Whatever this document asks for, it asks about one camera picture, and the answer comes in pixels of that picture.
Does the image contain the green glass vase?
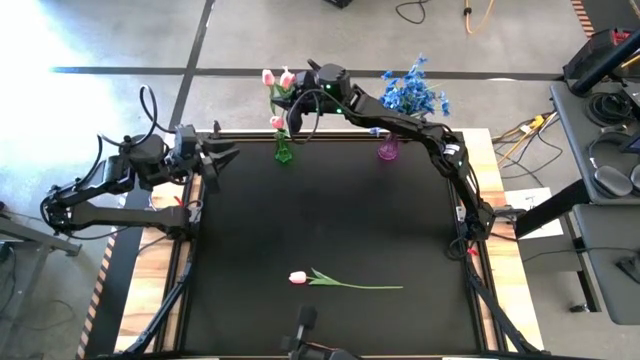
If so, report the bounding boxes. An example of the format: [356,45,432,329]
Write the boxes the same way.
[273,128,294,163]

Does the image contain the white tulip stem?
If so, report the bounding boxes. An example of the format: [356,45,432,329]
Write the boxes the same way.
[261,68,281,136]

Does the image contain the coiled black cable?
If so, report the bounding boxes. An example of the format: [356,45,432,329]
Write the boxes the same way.
[584,91,637,127]

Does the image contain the white paper sheet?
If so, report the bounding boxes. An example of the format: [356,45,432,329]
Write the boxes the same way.
[503,187,565,241]

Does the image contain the black support beam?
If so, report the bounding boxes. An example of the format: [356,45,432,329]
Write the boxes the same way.
[513,178,591,240]

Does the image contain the black table mat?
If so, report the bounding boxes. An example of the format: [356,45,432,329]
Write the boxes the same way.
[182,132,482,355]

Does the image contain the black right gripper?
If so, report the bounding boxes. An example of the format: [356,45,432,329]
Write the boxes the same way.
[272,69,324,135]

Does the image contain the yellow floor cable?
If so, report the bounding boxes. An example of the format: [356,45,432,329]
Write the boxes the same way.
[463,0,495,35]

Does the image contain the purple glass vase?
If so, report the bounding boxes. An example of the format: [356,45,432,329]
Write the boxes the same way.
[377,132,401,162]

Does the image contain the grey low desk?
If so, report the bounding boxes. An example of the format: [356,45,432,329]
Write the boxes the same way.
[571,202,640,326]

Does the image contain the yellow cable bundle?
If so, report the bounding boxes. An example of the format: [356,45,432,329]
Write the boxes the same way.
[492,112,559,146]

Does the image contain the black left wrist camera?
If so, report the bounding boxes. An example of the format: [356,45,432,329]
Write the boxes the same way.
[173,124,198,152]

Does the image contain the black aluminium table frame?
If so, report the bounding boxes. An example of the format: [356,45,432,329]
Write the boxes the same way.
[119,128,546,360]

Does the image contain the grey side desk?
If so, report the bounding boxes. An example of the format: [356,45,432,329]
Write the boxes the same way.
[549,79,640,206]

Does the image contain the black floor cable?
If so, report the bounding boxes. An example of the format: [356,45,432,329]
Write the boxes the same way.
[394,0,427,26]

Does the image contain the black headphones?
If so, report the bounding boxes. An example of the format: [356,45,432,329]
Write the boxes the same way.
[587,130,640,199]

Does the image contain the black metal pole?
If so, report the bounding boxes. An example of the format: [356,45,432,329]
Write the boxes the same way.
[569,28,640,97]

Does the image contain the grey metal stand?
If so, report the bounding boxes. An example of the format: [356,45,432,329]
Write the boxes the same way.
[0,202,84,261]

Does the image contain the red and black toolbox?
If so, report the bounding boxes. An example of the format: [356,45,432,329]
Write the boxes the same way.
[563,27,632,81]

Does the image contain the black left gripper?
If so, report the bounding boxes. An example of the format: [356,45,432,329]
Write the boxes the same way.
[169,135,241,195]

